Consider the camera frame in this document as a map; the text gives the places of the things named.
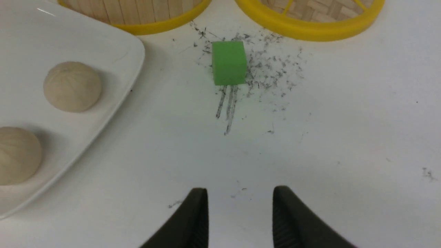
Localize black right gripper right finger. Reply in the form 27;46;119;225
272;186;355;248

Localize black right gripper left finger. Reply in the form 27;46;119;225
141;187;209;248

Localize white steamed bun front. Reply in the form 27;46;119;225
0;126;43;186

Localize white steamed bun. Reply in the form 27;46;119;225
0;126;43;186
43;61;103;113

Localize white rectangular plate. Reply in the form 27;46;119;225
0;0;145;219

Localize green foam cube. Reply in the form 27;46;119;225
212;41;248;86

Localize bamboo steamer lid yellow rim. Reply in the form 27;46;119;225
236;0;385;41

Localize bamboo steamer basket yellow rim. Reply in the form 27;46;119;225
57;0;211;35

